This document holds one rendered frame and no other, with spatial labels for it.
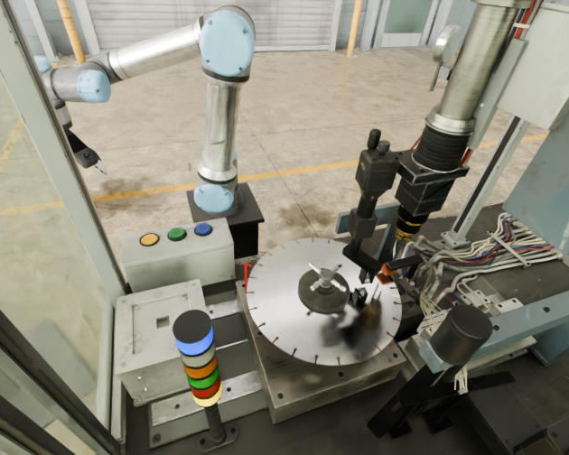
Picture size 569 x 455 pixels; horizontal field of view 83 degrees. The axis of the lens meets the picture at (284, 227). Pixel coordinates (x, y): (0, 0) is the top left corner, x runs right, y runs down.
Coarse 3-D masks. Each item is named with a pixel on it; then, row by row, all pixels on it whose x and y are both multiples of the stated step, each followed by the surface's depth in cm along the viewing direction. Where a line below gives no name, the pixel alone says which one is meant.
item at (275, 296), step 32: (288, 256) 77; (320, 256) 77; (256, 288) 69; (288, 288) 70; (352, 288) 71; (384, 288) 71; (256, 320) 63; (288, 320) 64; (320, 320) 64; (352, 320) 64; (384, 320) 65; (288, 352) 59; (320, 352) 59; (352, 352) 59
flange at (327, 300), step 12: (312, 276) 71; (336, 276) 72; (300, 288) 69; (324, 288) 67; (336, 288) 69; (348, 288) 69; (312, 300) 66; (324, 300) 67; (336, 300) 67; (348, 300) 68
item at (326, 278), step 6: (312, 264) 69; (318, 270) 67; (324, 270) 67; (330, 270) 67; (336, 270) 68; (324, 276) 66; (330, 276) 66; (318, 282) 65; (324, 282) 66; (330, 282) 66; (336, 282) 65; (312, 288) 64; (342, 288) 64
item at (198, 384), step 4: (216, 368) 45; (216, 372) 45; (188, 376) 44; (208, 376) 44; (212, 376) 44; (216, 376) 46; (188, 380) 45; (192, 380) 44; (196, 380) 43; (200, 380) 43; (204, 380) 44; (208, 380) 44; (212, 380) 45; (216, 380) 46; (192, 384) 45; (196, 384) 44; (200, 384) 44; (204, 384) 44; (208, 384) 45; (212, 384) 46; (196, 388) 45; (200, 388) 45; (204, 388) 45
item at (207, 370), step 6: (216, 354) 44; (216, 360) 44; (186, 366) 41; (204, 366) 41; (210, 366) 43; (216, 366) 44; (186, 372) 43; (192, 372) 42; (198, 372) 42; (204, 372) 42; (210, 372) 43; (198, 378) 43
